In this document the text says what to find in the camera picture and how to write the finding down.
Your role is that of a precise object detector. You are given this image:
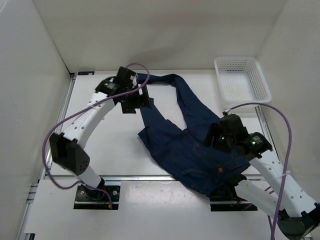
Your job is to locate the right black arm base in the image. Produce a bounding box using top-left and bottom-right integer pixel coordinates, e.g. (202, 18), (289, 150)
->
(209, 174), (258, 212)

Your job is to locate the aluminium rail frame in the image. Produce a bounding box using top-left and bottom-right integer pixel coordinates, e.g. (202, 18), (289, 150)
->
(18, 70), (271, 240)

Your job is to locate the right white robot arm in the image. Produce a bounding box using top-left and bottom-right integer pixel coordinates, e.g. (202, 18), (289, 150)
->
(204, 114), (320, 240)

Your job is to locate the white perforated plastic basket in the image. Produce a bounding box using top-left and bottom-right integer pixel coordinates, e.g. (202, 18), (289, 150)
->
(214, 56), (272, 107)

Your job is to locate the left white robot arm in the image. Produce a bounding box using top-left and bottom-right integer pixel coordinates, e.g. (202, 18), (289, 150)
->
(45, 66), (151, 200)

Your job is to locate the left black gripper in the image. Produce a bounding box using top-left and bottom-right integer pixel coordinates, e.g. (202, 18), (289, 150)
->
(121, 83), (153, 114)

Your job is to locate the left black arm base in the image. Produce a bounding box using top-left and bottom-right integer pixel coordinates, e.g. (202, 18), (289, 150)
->
(73, 181), (121, 211)

